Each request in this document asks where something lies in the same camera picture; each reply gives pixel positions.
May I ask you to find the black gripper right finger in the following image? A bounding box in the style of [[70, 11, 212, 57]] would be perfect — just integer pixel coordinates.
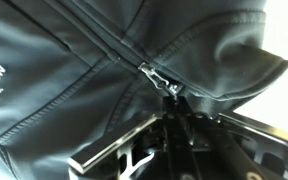
[[178, 97, 288, 180]]

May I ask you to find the black zip-up vest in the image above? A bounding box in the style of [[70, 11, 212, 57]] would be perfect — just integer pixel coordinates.
[[0, 0, 288, 180]]

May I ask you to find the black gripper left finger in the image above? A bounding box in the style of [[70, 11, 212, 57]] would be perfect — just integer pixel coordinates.
[[68, 96, 184, 180]]

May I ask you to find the silver zipper pull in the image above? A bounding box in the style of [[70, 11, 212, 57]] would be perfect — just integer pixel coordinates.
[[138, 62, 183, 98]]

